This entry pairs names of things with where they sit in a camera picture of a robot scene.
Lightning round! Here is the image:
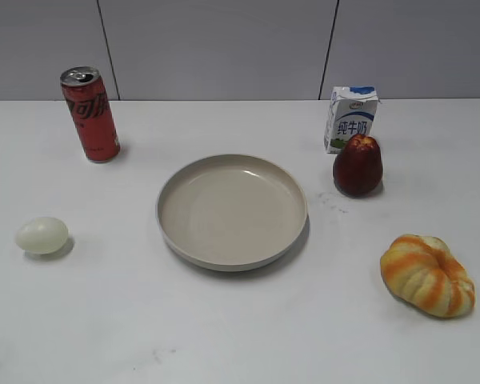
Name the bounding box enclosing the orange striped croissant bread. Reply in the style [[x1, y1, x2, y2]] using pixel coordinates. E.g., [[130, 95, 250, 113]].
[[380, 234, 476, 318]]

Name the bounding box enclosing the beige round plate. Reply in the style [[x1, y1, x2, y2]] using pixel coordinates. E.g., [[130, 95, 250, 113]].
[[156, 154, 309, 273]]

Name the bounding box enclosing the dark red wax apple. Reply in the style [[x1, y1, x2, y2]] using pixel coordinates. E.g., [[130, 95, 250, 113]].
[[333, 134, 383, 197]]

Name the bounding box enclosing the white blue milk carton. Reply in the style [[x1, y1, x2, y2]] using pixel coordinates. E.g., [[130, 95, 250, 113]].
[[324, 86, 379, 154]]

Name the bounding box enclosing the red cola can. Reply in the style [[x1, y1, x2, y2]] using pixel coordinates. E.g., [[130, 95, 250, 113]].
[[60, 66, 120, 162]]

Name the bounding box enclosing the white egg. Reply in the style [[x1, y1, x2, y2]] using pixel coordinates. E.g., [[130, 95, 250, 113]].
[[14, 217, 69, 254]]

